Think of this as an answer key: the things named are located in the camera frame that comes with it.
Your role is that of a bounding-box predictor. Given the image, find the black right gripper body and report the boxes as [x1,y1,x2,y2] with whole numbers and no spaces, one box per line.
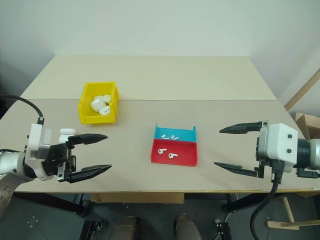
[254,135,273,179]

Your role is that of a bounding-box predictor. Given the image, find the wooden batten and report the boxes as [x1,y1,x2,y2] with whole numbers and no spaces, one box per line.
[284,66,320,112]

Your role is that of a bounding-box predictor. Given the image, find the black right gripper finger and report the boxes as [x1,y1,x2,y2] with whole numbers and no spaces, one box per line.
[213,161,265,179]
[218,120,270,135]

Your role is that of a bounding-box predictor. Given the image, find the wooden stand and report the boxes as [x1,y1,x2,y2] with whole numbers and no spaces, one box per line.
[265,194,320,230]

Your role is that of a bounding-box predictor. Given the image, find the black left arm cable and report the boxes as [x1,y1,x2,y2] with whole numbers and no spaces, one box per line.
[0,95,46,126]

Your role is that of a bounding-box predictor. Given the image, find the brown cardboard box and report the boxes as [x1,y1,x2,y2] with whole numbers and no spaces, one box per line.
[294,111,320,141]

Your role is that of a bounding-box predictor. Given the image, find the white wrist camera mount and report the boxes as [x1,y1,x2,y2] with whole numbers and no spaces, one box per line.
[258,122,300,174]
[25,122,55,181]

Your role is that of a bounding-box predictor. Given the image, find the brown rounded shape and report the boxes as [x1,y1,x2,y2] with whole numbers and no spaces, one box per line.
[174,213,202,240]
[115,215,138,240]

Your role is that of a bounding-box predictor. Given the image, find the silver robot body shell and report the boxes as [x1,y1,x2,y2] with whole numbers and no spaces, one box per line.
[0,174,24,221]

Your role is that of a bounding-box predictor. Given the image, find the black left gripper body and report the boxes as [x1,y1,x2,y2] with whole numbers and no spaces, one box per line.
[41,136,77,184]

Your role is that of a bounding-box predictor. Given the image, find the yellow plastic bin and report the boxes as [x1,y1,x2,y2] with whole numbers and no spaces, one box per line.
[78,81,120,125]

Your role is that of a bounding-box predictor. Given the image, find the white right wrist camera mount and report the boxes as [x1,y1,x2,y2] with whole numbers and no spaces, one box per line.
[258,122,300,174]

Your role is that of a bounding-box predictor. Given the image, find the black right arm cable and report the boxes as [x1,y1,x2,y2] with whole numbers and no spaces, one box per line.
[249,159,284,240]

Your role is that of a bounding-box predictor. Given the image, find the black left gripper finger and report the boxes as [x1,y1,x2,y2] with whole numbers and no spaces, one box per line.
[66,164,113,184]
[67,133,109,149]

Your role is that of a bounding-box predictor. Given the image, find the red plastic tray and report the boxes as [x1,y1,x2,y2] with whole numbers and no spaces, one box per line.
[149,138,199,167]

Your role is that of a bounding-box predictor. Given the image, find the black floor bracket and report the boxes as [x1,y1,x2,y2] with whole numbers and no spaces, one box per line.
[83,219,107,240]
[213,218,233,240]

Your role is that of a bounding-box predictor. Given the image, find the blue plastic tray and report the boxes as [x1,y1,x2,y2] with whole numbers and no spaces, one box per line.
[152,122,199,144]

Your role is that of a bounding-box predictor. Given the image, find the black table leg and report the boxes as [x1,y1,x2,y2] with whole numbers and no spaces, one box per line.
[14,192,89,218]
[221,192,274,214]

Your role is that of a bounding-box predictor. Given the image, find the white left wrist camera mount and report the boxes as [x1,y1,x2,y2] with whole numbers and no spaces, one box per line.
[25,122,55,181]

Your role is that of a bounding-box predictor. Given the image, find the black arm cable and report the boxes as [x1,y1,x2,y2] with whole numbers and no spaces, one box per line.
[0,95,46,126]
[249,159,284,240]

